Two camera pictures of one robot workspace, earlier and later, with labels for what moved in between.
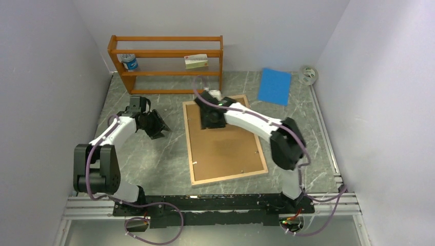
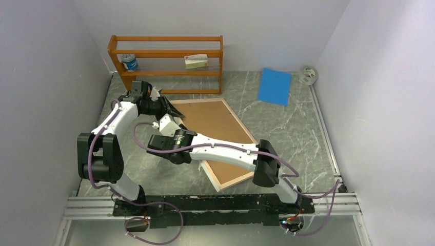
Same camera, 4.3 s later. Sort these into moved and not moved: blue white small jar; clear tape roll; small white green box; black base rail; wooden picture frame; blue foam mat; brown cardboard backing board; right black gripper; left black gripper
Moved: brown cardboard backing board; left black gripper; wooden picture frame; right black gripper
Not moved: clear tape roll; small white green box; black base rail; blue white small jar; blue foam mat
